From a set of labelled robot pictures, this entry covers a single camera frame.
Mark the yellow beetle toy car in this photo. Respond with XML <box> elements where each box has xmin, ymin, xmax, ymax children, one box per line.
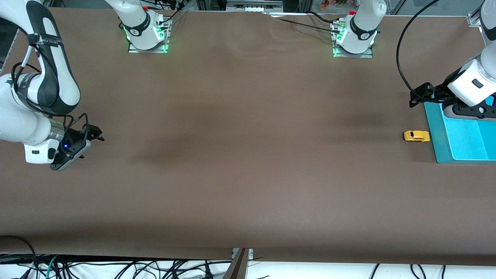
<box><xmin>403</xmin><ymin>130</ymin><xmax>431</xmax><ymax>143</ymax></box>

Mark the teal plastic bin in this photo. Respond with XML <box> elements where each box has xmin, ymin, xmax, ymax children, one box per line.
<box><xmin>423</xmin><ymin>95</ymin><xmax>496</xmax><ymax>164</ymax></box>

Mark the brown table mat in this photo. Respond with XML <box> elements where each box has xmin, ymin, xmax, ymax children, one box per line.
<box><xmin>0</xmin><ymin>7</ymin><xmax>496</xmax><ymax>266</ymax></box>

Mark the white power strip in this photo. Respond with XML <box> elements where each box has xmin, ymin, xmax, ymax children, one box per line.
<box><xmin>226</xmin><ymin>0</ymin><xmax>284</xmax><ymax>12</ymax></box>

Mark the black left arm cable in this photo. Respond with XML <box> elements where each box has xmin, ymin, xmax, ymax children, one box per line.
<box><xmin>396</xmin><ymin>0</ymin><xmax>442</xmax><ymax>93</ymax></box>

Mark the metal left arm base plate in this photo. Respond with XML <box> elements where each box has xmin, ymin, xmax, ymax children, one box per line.
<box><xmin>332</xmin><ymin>21</ymin><xmax>374</xmax><ymax>59</ymax></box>

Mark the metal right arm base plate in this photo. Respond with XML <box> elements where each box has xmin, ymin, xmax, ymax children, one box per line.
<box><xmin>128</xmin><ymin>17</ymin><xmax>170</xmax><ymax>54</ymax></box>

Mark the black looped floor cable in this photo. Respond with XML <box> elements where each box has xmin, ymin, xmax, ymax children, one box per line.
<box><xmin>0</xmin><ymin>235</ymin><xmax>38</xmax><ymax>272</ymax></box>

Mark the teal floor cable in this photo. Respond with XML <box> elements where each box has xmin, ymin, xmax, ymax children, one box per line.
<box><xmin>45</xmin><ymin>255</ymin><xmax>59</xmax><ymax>279</ymax></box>

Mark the black cable across mat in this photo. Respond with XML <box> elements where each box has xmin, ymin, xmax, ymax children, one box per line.
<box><xmin>263</xmin><ymin>14</ymin><xmax>343</xmax><ymax>33</ymax></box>

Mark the dark frame beam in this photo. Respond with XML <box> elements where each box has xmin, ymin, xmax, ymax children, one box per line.
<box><xmin>223</xmin><ymin>248</ymin><xmax>249</xmax><ymax>279</ymax></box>

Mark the metal table edge bracket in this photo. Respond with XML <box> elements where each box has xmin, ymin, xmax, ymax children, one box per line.
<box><xmin>231</xmin><ymin>248</ymin><xmax>255</xmax><ymax>261</ymax></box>

